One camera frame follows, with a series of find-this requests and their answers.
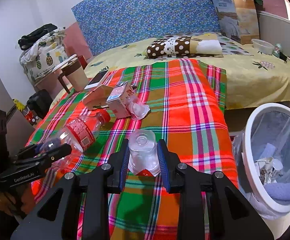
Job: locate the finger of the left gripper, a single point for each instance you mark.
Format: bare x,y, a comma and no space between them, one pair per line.
48,145

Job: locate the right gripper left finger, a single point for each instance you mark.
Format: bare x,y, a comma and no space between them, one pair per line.
56,215

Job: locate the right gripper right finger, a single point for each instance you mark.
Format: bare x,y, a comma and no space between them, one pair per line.
230,215

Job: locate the clear plastic water bottle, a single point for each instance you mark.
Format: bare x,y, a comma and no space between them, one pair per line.
80,133

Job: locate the clear plastic cup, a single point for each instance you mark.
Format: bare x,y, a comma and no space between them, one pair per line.
137,108
143,160

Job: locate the pink drink carton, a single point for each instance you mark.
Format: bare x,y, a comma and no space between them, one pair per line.
121,100

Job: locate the clear trash bag liner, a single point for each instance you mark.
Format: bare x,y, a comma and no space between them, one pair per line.
280,154

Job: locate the left hand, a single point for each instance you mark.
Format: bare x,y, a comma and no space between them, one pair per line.
8,202

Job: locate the red toy car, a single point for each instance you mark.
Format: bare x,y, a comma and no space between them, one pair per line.
30,116

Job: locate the black suitcase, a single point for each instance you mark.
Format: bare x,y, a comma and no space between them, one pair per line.
40,103

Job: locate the crumpled paper box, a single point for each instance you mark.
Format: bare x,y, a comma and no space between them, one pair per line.
96,99

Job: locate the pink brown travel mug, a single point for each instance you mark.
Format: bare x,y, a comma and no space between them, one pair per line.
75,74

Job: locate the white smartphone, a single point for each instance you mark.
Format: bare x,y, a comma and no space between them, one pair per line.
97,80

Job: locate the pineapple print folded quilt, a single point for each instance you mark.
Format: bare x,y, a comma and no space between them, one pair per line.
44,55

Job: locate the black clothes pile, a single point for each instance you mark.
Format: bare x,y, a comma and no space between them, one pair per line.
27,41

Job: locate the red green plaid cloth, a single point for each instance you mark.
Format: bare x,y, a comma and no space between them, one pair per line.
186,99

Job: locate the yellow pineapple bed sheet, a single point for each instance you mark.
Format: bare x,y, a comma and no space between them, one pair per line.
253,78

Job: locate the blue dotted headboard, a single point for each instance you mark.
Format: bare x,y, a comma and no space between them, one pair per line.
108,24

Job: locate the small black object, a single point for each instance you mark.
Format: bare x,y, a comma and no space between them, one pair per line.
284,57

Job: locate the small green jar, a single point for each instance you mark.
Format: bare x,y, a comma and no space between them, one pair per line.
277,50

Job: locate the white plastic bowl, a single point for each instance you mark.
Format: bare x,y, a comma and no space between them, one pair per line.
262,46

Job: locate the brown polka dot pillow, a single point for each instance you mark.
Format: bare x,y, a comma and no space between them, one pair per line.
190,45

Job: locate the white bed footboard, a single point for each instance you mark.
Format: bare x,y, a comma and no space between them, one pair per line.
275,29

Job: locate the bedding package box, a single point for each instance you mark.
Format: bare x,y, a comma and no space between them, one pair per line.
238,19

